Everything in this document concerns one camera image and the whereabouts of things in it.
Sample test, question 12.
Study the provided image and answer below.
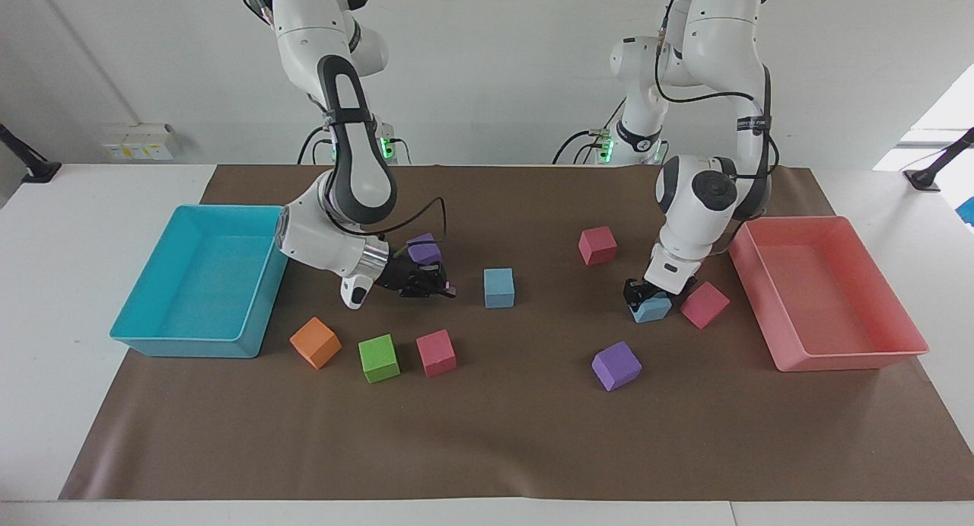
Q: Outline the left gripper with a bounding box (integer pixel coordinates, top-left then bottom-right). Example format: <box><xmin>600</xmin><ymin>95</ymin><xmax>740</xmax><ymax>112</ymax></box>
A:
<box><xmin>623</xmin><ymin>274</ymin><xmax>699</xmax><ymax>314</ymax></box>

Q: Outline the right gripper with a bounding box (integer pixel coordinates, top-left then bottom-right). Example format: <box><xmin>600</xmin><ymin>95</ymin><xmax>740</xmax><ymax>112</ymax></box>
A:
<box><xmin>377</xmin><ymin>255</ymin><xmax>459</xmax><ymax>299</ymax></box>

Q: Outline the blue foam block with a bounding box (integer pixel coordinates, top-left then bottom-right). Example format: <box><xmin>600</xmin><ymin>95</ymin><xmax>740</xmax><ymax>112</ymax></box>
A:
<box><xmin>483</xmin><ymin>267</ymin><xmax>516</xmax><ymax>310</ymax></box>
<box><xmin>632</xmin><ymin>293</ymin><xmax>673</xmax><ymax>325</ymax></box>

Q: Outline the purple foam block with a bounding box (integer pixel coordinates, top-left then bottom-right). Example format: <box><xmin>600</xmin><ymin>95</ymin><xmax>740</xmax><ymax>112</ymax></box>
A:
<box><xmin>591</xmin><ymin>340</ymin><xmax>643</xmax><ymax>393</ymax></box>
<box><xmin>406</xmin><ymin>232</ymin><xmax>444</xmax><ymax>267</ymax></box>

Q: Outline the pink foam block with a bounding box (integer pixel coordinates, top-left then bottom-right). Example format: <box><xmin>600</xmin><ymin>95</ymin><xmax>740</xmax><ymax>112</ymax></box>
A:
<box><xmin>415</xmin><ymin>329</ymin><xmax>458</xmax><ymax>378</ymax></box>
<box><xmin>578</xmin><ymin>225</ymin><xmax>619</xmax><ymax>267</ymax></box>
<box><xmin>680</xmin><ymin>281</ymin><xmax>731</xmax><ymax>330</ymax></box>

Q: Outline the green foam block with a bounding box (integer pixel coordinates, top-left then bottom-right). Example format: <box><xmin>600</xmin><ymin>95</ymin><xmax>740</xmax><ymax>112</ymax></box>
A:
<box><xmin>358</xmin><ymin>333</ymin><xmax>402</xmax><ymax>384</ymax></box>

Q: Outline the orange foam block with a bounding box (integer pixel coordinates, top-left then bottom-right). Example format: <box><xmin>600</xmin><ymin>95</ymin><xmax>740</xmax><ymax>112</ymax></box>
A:
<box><xmin>289</xmin><ymin>317</ymin><xmax>343</xmax><ymax>371</ymax></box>

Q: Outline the pink plastic bin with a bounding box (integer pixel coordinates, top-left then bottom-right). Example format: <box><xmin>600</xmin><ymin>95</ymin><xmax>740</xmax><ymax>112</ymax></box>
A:
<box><xmin>728</xmin><ymin>215</ymin><xmax>931</xmax><ymax>373</ymax></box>

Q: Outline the blue plastic bin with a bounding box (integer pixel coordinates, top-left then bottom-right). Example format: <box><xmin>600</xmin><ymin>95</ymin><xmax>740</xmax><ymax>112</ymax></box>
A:
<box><xmin>109</xmin><ymin>203</ymin><xmax>291</xmax><ymax>359</ymax></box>

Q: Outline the black stand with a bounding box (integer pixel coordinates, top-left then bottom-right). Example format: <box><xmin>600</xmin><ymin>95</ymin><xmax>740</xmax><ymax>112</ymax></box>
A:
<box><xmin>902</xmin><ymin>127</ymin><xmax>974</xmax><ymax>193</ymax></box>
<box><xmin>0</xmin><ymin>123</ymin><xmax>63</xmax><ymax>185</ymax></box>

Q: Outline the black cable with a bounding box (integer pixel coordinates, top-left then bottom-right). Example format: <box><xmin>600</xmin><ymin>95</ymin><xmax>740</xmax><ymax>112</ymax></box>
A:
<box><xmin>552</xmin><ymin>129</ymin><xmax>611</xmax><ymax>166</ymax></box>
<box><xmin>296</xmin><ymin>125</ymin><xmax>337</xmax><ymax>166</ymax></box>
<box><xmin>323</xmin><ymin>196</ymin><xmax>449</xmax><ymax>242</ymax></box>
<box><xmin>653</xmin><ymin>0</ymin><xmax>781</xmax><ymax>181</ymax></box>

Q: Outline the white wall socket box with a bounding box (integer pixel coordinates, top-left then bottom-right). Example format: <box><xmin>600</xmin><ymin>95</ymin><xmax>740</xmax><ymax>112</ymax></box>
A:
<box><xmin>101</xmin><ymin>122</ymin><xmax>181</xmax><ymax>162</ymax></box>

